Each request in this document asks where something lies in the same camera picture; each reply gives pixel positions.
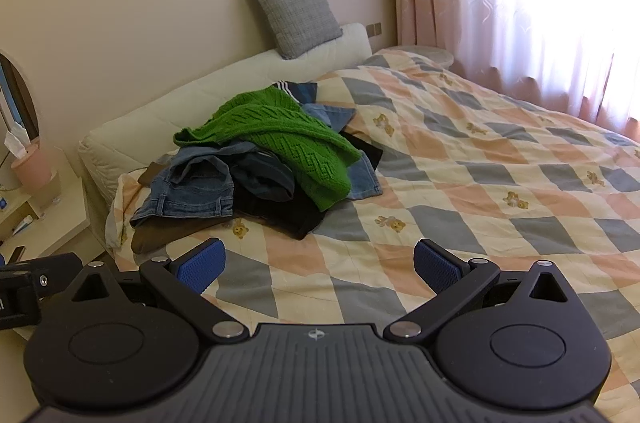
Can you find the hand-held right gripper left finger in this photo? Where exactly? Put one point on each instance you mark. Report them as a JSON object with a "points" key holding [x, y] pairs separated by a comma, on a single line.
{"points": [[202, 264]]}

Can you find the dark navy garment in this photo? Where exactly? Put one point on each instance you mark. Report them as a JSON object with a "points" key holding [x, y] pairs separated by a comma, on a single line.
{"points": [[262, 175]]}

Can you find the brown cloth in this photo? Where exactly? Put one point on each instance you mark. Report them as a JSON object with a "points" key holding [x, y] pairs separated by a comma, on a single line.
{"points": [[152, 237]]}

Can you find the arched mirror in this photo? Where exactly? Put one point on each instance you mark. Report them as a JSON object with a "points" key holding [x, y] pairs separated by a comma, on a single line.
{"points": [[17, 93]]}

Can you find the dark white-striped garment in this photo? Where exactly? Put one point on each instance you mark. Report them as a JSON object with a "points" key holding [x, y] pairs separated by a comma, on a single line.
{"points": [[295, 90]]}

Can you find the pink tissue box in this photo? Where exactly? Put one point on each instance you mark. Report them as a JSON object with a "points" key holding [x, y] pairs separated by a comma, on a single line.
{"points": [[31, 165]]}

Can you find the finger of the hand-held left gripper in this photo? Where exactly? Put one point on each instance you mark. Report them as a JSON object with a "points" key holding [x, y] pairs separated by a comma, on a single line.
{"points": [[47, 264]]}

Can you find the grey checked pillow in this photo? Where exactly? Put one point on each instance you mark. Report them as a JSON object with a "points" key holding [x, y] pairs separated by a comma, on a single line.
{"points": [[297, 13]]}

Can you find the green knit sweater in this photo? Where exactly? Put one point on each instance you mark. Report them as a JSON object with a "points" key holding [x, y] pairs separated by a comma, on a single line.
{"points": [[280, 138]]}

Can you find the black garment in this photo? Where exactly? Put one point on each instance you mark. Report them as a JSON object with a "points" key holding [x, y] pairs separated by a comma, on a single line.
{"points": [[285, 215]]}

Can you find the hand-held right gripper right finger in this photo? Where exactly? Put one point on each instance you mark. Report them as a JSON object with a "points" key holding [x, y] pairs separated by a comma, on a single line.
{"points": [[436, 267]]}

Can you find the blue denim jeans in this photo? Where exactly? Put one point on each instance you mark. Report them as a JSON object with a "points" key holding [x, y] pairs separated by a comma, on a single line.
{"points": [[192, 183]]}

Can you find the bed with patchwork quilt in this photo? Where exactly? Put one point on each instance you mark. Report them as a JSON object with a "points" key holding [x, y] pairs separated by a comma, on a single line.
{"points": [[475, 183]]}

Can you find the white nightstand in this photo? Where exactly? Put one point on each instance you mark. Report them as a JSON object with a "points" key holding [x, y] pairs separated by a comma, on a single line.
{"points": [[55, 218]]}

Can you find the wall socket plate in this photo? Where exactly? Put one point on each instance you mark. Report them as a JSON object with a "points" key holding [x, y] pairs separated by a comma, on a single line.
{"points": [[374, 28]]}

